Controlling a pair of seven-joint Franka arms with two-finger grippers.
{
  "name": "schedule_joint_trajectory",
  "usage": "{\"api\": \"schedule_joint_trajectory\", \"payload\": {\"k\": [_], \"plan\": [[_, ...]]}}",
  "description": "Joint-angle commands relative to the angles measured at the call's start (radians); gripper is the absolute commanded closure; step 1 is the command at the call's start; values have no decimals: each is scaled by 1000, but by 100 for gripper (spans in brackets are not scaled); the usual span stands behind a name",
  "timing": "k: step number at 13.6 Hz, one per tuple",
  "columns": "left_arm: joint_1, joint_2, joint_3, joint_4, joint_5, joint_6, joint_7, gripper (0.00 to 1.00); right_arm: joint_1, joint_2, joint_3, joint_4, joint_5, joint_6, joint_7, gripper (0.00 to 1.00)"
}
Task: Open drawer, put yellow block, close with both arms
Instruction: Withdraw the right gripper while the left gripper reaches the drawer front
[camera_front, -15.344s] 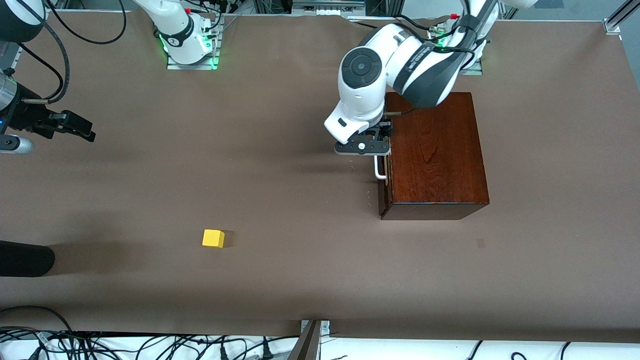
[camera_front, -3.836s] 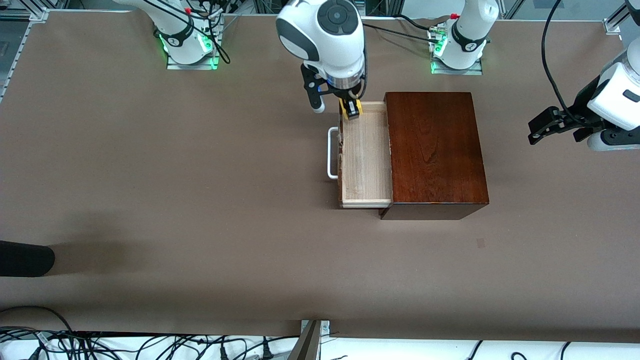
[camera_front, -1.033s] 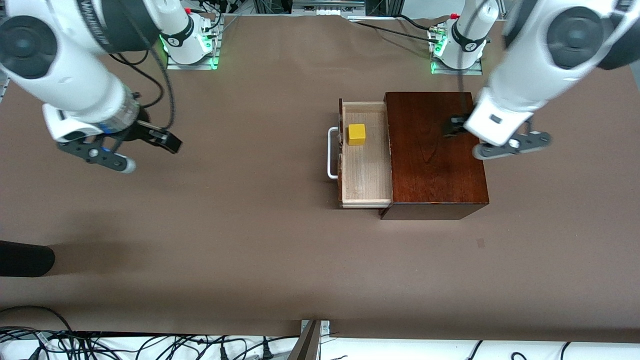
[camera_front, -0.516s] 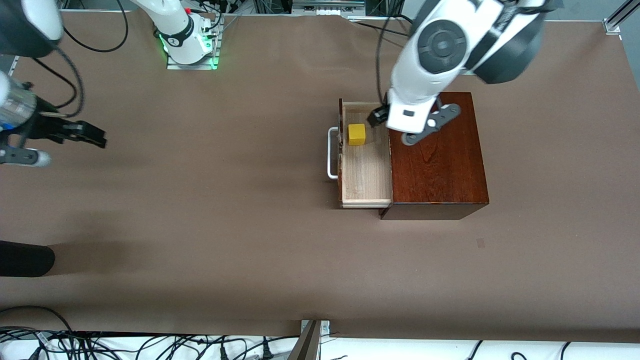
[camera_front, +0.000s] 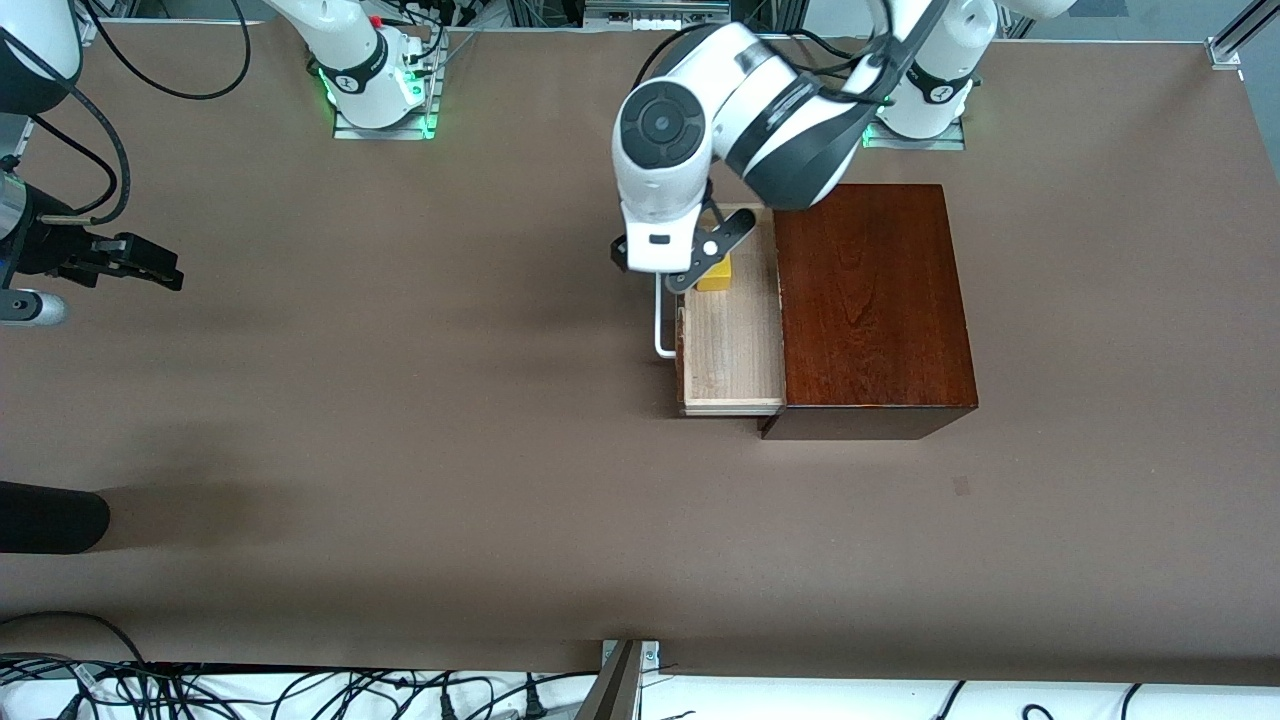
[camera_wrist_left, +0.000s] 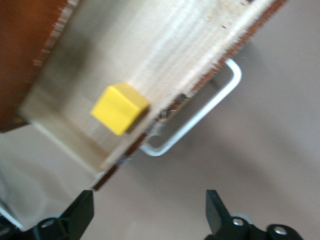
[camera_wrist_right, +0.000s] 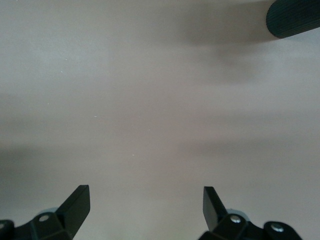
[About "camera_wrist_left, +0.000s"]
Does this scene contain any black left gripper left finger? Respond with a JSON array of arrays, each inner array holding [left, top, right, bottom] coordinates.
[[24, 189, 96, 240]]

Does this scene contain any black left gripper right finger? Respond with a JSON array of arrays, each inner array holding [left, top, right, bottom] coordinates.
[[204, 189, 304, 240]]

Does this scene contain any yellow wooden block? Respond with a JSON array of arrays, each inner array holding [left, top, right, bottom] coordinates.
[[90, 81, 151, 137]]

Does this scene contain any wooden drawer with metal handle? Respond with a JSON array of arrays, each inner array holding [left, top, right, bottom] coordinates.
[[18, 0, 280, 192]]

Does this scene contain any dark brown wooden cabinet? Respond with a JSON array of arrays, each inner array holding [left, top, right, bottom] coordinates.
[[0, 0, 81, 134]]

